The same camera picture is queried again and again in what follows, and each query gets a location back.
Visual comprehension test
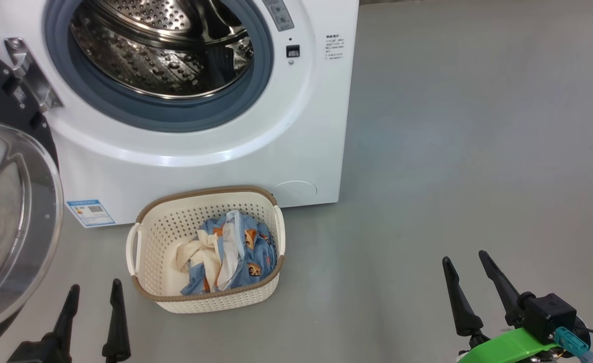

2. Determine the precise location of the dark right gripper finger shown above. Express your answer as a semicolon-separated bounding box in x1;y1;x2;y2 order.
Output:
442;256;485;337
478;250;524;327

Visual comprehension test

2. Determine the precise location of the white front-load washing machine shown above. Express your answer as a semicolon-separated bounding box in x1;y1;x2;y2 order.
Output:
0;0;360;228

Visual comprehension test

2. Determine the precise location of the black round glass washer door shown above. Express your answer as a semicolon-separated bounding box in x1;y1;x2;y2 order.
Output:
0;40;64;359

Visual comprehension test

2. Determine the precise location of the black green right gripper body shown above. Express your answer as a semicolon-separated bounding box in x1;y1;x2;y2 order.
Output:
458;291;577;363

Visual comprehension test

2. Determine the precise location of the grey warning sticker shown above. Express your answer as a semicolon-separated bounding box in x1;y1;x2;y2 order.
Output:
262;0;295;32

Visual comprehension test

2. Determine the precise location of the perforated steel washer drum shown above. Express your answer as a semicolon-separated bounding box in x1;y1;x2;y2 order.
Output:
70;0;254;99

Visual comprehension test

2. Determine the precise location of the round white filter cover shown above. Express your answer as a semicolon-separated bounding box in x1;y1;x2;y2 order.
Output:
271;180;318;206

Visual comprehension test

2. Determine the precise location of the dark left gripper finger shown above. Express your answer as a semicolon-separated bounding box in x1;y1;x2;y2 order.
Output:
49;284;81;363
101;279;132;361

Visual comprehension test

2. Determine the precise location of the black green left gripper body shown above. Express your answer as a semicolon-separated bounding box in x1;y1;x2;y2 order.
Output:
7;340;57;363

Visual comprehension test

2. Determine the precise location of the cream perforated laundry basket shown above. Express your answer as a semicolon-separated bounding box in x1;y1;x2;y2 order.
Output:
126;186;286;314

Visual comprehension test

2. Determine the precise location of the teal connector right gripper cable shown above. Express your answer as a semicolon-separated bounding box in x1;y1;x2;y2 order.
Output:
554;327;593;363

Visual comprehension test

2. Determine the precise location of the small printed text label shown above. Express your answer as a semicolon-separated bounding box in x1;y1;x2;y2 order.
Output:
325;34;345;61

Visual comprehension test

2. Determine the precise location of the blue bear-print garment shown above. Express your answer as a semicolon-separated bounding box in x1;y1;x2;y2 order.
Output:
181;209;278;295

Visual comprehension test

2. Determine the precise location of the cream white garment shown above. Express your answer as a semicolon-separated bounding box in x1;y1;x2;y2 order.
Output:
175;234;226;292

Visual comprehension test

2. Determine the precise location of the metal door hinge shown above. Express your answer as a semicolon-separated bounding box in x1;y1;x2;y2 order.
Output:
4;38;64;114

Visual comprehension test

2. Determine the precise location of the grey rubber door gasket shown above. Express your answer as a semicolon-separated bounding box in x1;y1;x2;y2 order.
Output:
43;0;274;133

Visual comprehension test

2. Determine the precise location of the blue energy label sticker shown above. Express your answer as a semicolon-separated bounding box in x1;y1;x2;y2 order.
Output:
66;200;115;228

